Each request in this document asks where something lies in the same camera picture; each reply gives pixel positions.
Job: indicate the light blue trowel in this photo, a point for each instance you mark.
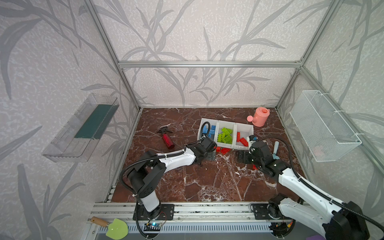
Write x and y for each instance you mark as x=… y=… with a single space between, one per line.
x=275 y=150

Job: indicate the white wire mesh basket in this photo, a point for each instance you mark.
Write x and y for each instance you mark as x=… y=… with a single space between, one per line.
x=327 y=134

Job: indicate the pink watering can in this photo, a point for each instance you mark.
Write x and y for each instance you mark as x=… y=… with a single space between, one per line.
x=260 y=117

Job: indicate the green lego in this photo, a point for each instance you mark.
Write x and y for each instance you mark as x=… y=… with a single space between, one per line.
x=227 y=131
x=223 y=136
x=229 y=139
x=219 y=138

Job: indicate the left controller board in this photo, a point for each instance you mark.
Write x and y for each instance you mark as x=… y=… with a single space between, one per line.
x=153 y=227

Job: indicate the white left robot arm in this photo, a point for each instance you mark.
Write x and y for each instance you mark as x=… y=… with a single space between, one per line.
x=141 y=178

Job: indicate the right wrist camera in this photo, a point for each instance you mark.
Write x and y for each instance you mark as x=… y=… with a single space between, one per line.
x=251 y=139

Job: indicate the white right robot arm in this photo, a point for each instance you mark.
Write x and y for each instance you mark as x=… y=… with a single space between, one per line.
x=349 y=223

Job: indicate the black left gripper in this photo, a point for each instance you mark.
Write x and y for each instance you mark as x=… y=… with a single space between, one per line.
x=208 y=154

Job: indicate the white three-compartment bin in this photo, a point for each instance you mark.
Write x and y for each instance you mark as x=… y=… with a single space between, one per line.
x=244 y=129

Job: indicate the clear wall shelf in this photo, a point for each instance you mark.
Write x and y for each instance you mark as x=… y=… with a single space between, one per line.
x=79 y=137

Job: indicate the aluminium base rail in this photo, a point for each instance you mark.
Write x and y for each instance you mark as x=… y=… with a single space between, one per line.
x=199 y=212

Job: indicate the controller board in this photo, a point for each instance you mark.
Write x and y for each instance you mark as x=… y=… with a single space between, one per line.
x=282 y=229
x=153 y=227

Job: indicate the right controller board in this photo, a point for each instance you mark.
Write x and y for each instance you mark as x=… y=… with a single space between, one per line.
x=282 y=229

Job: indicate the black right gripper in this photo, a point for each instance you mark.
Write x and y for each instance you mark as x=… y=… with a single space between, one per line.
x=246 y=157

